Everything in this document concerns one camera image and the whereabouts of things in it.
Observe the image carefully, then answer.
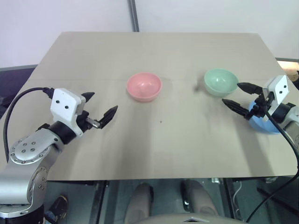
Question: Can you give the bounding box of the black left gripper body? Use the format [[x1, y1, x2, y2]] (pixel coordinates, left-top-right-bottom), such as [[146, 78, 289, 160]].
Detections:
[[76, 110, 102, 135]]

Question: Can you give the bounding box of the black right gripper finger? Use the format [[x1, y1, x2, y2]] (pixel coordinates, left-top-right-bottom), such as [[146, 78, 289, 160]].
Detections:
[[221, 98, 249, 120], [236, 82, 264, 95]]

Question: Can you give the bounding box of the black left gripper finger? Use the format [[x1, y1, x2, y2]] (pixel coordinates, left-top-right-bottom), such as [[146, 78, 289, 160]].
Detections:
[[98, 105, 119, 130], [80, 91, 96, 103]]

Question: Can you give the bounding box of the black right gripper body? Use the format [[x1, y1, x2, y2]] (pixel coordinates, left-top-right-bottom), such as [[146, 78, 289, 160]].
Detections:
[[246, 88, 275, 120]]

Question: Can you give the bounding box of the blue plastic bowl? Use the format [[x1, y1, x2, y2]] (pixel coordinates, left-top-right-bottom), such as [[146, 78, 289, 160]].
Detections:
[[247, 101, 282, 135]]

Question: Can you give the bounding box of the green plastic bowl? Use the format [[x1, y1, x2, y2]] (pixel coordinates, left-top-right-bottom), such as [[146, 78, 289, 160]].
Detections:
[[203, 68, 240, 98]]

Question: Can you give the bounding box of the peach coloured box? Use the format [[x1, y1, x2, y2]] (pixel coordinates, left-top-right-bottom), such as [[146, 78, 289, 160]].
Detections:
[[278, 60, 299, 78]]

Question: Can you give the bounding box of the pink red plastic bowl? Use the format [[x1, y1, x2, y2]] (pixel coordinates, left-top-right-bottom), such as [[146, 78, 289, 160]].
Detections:
[[126, 72, 163, 103]]

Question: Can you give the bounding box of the black shoe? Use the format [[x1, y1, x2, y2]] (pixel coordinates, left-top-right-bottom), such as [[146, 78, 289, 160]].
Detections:
[[47, 195, 69, 221]]

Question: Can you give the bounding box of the grey ribbed pole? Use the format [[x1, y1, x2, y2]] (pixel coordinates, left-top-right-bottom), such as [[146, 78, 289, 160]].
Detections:
[[128, 0, 140, 32]]

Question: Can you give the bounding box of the dark rounded robot leg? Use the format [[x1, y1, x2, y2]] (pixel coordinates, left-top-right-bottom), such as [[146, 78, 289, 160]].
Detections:
[[180, 179, 220, 220]]

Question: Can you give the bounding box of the grey robot torso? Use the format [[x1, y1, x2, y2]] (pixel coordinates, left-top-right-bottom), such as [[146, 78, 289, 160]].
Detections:
[[139, 213, 235, 224]]

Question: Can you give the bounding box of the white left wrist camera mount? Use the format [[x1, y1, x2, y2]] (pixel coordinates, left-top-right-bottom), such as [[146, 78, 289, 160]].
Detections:
[[50, 88, 87, 136]]

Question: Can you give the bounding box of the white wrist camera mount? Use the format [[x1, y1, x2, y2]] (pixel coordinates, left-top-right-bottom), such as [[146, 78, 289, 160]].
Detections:
[[262, 75, 293, 122], [50, 88, 87, 136]]

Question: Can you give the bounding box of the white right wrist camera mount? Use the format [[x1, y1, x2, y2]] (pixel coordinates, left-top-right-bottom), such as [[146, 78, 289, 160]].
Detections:
[[262, 75, 293, 122]]

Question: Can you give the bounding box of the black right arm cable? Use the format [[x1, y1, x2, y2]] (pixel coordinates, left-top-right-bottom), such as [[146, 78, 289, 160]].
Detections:
[[246, 111, 299, 223]]

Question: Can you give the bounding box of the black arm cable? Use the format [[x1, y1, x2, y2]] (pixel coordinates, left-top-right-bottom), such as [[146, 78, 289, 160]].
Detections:
[[246, 111, 299, 223], [3, 87, 56, 162]]

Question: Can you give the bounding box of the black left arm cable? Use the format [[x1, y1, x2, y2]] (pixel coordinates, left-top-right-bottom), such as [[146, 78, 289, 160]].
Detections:
[[3, 87, 56, 162]]

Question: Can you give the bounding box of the thin white cable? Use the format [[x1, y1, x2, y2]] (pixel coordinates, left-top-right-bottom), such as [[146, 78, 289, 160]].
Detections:
[[233, 180, 243, 218]]

